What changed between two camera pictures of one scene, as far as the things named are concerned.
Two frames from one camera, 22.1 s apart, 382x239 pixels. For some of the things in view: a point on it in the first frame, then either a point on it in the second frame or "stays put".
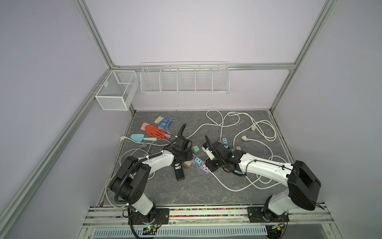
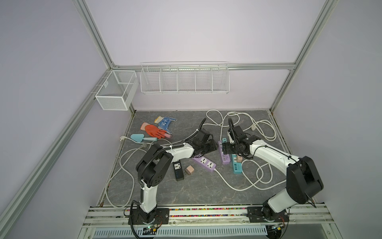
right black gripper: (208, 163) → (226, 148)
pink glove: (143, 127) stays put
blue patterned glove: (163, 123) stays put
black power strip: (180, 175) stays put
